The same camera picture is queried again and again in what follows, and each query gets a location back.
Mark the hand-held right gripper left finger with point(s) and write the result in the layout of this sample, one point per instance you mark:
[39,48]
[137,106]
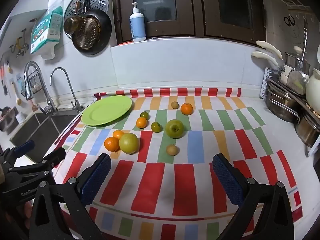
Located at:
[96,177]

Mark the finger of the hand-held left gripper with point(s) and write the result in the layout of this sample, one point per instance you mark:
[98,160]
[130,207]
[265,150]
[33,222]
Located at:
[25,146]
[53,156]

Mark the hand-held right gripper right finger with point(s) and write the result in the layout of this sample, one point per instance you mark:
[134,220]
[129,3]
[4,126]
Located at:
[227,180]

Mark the pale yellow-green apple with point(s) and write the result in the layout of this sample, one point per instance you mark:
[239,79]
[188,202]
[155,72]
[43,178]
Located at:
[128,143]

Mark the small orange mandarin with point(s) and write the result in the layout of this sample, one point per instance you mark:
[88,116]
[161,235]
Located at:
[118,133]
[141,122]

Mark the small brown round fruit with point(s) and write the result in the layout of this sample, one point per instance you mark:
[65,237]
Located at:
[175,104]
[172,150]

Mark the green plate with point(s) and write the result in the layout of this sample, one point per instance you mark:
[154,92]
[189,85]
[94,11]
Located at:
[106,110]

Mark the green apple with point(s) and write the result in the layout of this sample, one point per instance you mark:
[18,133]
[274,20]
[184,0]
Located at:
[174,128]

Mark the steel kitchen sink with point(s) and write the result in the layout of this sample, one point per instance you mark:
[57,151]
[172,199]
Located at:
[42,127]

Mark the striped colourful tablecloth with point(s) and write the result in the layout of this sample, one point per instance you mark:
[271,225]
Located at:
[175,180]

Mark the small green tomato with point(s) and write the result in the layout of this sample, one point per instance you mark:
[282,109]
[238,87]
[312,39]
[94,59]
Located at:
[144,115]

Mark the chrome pull-down faucet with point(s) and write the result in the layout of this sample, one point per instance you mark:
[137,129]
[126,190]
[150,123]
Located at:
[32,66]

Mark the chrome gooseneck faucet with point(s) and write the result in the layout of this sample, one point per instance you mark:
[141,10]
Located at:
[65,76]

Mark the large orange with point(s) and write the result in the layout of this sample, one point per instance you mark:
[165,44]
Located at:
[186,108]

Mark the white dish rack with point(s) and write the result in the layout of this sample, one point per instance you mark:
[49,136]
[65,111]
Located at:
[268,80]

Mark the green and white package box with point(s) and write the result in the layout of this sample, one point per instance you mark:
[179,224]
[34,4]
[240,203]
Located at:
[46,30]

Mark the steel pot lid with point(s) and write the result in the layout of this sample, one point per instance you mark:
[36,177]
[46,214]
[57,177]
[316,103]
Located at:
[297,80]

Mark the cream kettle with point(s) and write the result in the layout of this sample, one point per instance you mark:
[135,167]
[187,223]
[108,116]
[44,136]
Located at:
[313,87]

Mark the brass mesh strainer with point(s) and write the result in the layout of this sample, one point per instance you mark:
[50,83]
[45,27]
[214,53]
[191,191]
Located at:
[88,33]

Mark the small brass pot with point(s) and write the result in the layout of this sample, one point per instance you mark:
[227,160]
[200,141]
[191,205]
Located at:
[72,23]

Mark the black frying pan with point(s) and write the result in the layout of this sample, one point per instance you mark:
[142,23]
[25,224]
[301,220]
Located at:
[103,27]

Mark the hanging steel ladle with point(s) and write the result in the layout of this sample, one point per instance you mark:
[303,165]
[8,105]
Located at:
[304,40]

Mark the black scissors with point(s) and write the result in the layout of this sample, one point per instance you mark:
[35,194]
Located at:
[289,20]

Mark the brass wall tap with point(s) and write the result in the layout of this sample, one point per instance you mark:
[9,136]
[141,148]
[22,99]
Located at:
[21,43]

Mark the dark brown window frame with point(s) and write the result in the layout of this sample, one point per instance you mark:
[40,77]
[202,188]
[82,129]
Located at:
[210,10]
[125,10]

